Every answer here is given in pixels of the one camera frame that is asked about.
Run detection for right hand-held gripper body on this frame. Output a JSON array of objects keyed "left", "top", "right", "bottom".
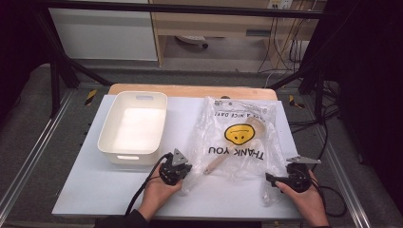
[{"left": 285, "top": 155, "right": 322, "bottom": 194}]

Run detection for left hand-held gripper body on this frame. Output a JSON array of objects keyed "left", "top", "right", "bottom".
[{"left": 158, "top": 147, "right": 193, "bottom": 187}]

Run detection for clear printed plastic bag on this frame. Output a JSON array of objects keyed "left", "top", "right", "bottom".
[{"left": 182, "top": 96, "right": 288, "bottom": 207}]

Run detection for beige wooden spoon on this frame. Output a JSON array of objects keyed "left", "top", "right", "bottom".
[{"left": 203, "top": 116, "right": 266, "bottom": 176}]

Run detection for white plastic bin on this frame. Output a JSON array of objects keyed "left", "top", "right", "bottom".
[{"left": 97, "top": 90, "right": 168, "bottom": 166}]

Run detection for person's left hand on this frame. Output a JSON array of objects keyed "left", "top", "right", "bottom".
[{"left": 138, "top": 162, "right": 184, "bottom": 221}]

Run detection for person's right hand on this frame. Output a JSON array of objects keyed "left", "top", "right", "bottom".
[{"left": 275, "top": 170, "right": 330, "bottom": 227}]

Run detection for yellow black tape marker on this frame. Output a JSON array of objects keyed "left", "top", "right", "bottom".
[
  {"left": 288, "top": 94, "right": 306, "bottom": 109},
  {"left": 84, "top": 88, "right": 98, "bottom": 107}
]

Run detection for wooden board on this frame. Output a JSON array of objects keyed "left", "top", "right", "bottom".
[{"left": 107, "top": 83, "right": 279, "bottom": 102}]

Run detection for black metal stand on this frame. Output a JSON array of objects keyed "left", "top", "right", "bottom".
[
  {"left": 34, "top": 9, "right": 112, "bottom": 119},
  {"left": 269, "top": 60, "right": 327, "bottom": 125}
]

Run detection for black curtain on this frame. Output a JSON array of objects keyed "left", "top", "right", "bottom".
[
  {"left": 0, "top": 0, "right": 53, "bottom": 127},
  {"left": 317, "top": 0, "right": 403, "bottom": 217}
]

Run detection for grey chair base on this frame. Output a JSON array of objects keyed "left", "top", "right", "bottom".
[{"left": 175, "top": 34, "right": 209, "bottom": 50}]

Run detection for light wooden desk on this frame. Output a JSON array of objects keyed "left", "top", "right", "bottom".
[{"left": 148, "top": 0, "right": 327, "bottom": 68}]

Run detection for white cabinet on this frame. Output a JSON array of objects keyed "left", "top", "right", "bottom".
[{"left": 48, "top": 0, "right": 159, "bottom": 62}]

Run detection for black metal crossbar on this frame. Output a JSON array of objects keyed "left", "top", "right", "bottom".
[{"left": 31, "top": 0, "right": 331, "bottom": 20}]

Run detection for left hand-held gripper cable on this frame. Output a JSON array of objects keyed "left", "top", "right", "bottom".
[{"left": 125, "top": 152, "right": 174, "bottom": 217}]

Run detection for hand-held gripper cable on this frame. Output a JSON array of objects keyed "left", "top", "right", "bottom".
[
  {"left": 125, "top": 152, "right": 174, "bottom": 217},
  {"left": 308, "top": 122, "right": 347, "bottom": 219}
]

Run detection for aluminium rail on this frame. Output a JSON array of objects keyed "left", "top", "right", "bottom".
[
  {"left": 317, "top": 126, "right": 373, "bottom": 228},
  {"left": 0, "top": 89, "right": 75, "bottom": 219}
]

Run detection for right hand-held gripper cable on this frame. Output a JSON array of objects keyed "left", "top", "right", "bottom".
[{"left": 308, "top": 122, "right": 347, "bottom": 219}]

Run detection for black floor cables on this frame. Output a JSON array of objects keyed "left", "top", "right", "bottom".
[{"left": 288, "top": 80, "right": 342, "bottom": 134}]

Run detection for hanging cable bundle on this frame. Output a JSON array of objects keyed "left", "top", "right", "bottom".
[{"left": 258, "top": 12, "right": 317, "bottom": 75}]

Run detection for white wall socket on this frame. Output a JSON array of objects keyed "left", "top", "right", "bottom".
[{"left": 267, "top": 0, "right": 294, "bottom": 10}]

